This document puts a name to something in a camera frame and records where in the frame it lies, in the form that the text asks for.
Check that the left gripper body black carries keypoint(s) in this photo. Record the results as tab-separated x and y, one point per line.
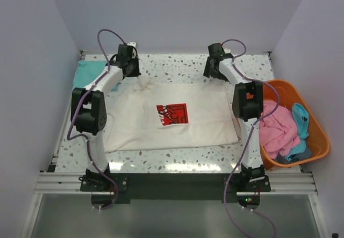
134	63

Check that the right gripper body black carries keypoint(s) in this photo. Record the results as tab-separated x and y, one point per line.
213	72

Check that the white coca-cola t-shirt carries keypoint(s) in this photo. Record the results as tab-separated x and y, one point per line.
149	116

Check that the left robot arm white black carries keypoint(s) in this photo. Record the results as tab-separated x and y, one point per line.
88	114

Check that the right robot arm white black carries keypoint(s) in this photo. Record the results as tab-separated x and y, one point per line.
247	106

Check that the folded teal t-shirt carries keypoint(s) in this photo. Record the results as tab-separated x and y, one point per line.
88	72

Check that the orange plastic basket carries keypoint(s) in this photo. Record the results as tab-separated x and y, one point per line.
317	140

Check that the pink t-shirt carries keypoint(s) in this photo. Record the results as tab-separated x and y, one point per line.
278	132

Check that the light blue t-shirt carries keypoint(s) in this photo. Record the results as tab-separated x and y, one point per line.
302	119

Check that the grey blue garment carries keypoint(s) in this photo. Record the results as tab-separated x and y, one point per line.
307	154

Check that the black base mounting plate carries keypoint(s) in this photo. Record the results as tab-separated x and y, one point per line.
124	188

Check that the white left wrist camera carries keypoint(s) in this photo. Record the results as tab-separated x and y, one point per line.
133	44

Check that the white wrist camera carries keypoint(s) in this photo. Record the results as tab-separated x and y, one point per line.
227	50
133	44

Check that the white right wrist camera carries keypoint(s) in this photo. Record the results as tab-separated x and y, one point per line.
227	50

